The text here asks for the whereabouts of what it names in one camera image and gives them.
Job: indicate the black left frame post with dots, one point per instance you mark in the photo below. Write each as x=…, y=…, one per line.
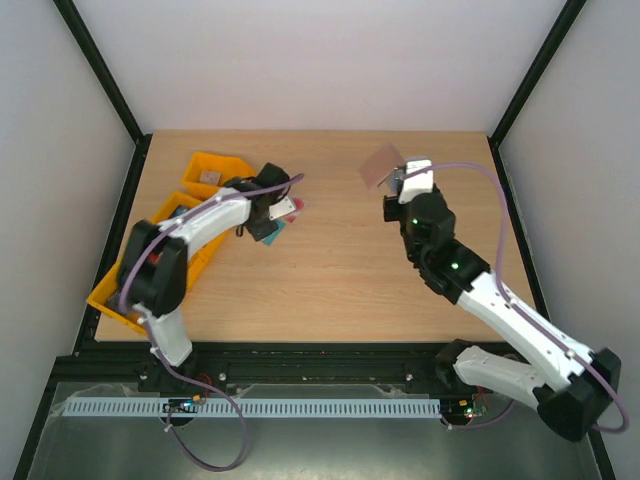
x=91, y=52

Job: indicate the yellow bin top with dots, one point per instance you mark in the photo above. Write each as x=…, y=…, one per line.
x=229, y=167

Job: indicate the grey slotted cable duct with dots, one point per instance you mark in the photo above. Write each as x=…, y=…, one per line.
x=255, y=408

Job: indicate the teal credit card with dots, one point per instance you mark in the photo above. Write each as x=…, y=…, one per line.
x=271, y=238

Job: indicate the pink card holder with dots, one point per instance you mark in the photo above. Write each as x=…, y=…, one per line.
x=379, y=165

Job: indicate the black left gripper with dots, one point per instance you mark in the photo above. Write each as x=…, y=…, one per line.
x=259, y=234

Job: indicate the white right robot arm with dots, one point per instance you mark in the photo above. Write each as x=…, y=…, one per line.
x=566, y=382

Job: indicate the black right frame post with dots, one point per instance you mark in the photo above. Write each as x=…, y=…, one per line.
x=563, y=23

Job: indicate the black frame post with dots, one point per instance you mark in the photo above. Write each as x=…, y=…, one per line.
x=563, y=23
x=91, y=52

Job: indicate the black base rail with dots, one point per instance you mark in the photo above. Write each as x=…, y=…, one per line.
x=411, y=367

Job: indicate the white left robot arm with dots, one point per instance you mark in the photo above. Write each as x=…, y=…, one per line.
x=153, y=272

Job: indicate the yellow bin bottom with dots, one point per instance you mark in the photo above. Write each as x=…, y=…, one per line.
x=99, y=298

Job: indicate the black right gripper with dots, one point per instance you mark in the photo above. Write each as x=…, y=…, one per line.
x=391, y=208

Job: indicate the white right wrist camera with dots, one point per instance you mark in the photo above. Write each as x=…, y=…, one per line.
x=412, y=179

